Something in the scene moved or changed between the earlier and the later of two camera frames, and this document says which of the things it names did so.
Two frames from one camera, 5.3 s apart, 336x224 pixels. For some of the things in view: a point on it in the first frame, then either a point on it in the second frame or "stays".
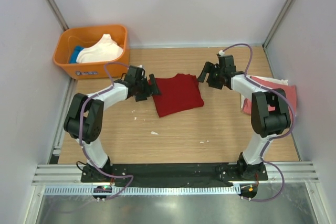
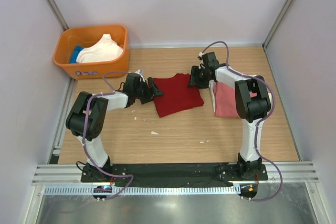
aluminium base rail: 279,174 stays
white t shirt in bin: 105,49 stays
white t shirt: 283,82 -> 212,86
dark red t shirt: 178,94 stays
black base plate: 175,175 stays
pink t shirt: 289,90 -> 226,102
